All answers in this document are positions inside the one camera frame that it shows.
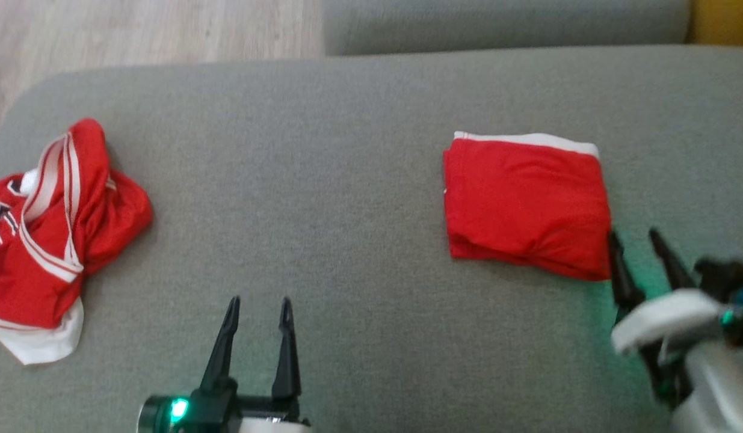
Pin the red jersey white striped trim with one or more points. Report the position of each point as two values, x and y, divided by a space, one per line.
106 210

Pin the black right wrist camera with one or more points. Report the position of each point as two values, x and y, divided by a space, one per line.
729 288

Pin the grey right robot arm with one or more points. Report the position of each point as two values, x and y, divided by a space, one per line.
723 391

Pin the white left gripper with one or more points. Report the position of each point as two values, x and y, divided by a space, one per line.
209 412

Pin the yellow sofa backrest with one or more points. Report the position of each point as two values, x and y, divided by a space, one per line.
726 21

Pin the red shorts white waistband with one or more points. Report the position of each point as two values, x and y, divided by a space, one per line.
527 204

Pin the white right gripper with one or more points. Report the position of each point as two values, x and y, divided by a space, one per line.
666 319

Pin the large grey sofa seat cushion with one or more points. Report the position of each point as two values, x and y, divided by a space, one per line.
317 180

